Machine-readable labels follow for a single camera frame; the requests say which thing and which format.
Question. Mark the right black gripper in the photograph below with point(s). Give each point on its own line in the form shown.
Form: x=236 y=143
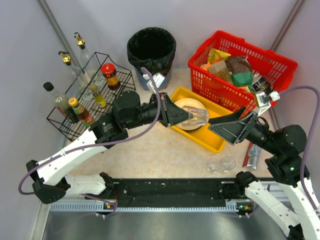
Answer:
x=246 y=128

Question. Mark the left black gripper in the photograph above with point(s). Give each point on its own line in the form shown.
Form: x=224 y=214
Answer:
x=166 y=110

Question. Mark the cream ceramic plate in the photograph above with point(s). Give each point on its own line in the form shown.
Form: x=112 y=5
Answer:
x=189 y=102

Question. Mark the small glass cup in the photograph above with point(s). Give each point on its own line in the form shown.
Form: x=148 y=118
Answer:
x=196 y=116
x=213 y=165
x=228 y=163

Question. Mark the yellow plastic tray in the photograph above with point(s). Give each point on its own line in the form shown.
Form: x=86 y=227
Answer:
x=202 y=136

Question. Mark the glass jar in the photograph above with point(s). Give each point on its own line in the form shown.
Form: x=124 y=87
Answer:
x=110 y=97

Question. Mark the small yellow seasoning bottle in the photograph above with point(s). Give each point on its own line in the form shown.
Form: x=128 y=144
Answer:
x=98 y=97

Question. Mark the red-lidded sauce jar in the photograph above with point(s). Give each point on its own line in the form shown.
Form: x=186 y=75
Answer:
x=108 y=70

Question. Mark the red-brown sauce bottle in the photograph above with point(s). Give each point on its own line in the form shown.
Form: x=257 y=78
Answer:
x=81 y=112

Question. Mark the gold-capped glass bottle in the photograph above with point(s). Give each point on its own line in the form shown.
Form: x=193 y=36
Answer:
x=87 y=60
x=79 y=80

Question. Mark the black-capped dark sauce bottle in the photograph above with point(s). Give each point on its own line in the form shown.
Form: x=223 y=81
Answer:
x=61 y=103

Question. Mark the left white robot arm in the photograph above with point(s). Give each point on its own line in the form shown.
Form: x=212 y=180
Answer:
x=51 y=178

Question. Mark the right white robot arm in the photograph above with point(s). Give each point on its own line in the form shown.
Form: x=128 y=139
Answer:
x=288 y=146

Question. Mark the silver foil packet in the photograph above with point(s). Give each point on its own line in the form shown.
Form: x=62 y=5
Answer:
x=252 y=157

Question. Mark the green sponge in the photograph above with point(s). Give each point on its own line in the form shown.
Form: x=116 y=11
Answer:
x=242 y=79

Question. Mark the black gold snack packet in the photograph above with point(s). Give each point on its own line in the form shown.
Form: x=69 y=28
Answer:
x=261 y=84

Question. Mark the brown cardboard box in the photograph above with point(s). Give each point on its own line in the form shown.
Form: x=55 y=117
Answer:
x=220 y=70

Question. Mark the dark brown snack bag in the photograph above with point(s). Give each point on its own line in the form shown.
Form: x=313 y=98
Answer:
x=238 y=64

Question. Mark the red plastic shopping basket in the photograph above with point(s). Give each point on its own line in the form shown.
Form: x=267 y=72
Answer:
x=276 y=69

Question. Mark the trash bin with black bag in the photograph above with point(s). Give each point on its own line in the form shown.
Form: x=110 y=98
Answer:
x=153 y=48

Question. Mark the yellow snack bag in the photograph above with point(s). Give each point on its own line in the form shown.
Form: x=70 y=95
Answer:
x=216 y=55

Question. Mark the black wire rack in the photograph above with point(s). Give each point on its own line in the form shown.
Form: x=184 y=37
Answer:
x=73 y=131

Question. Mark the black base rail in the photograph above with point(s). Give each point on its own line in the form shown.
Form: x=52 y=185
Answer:
x=173 y=192

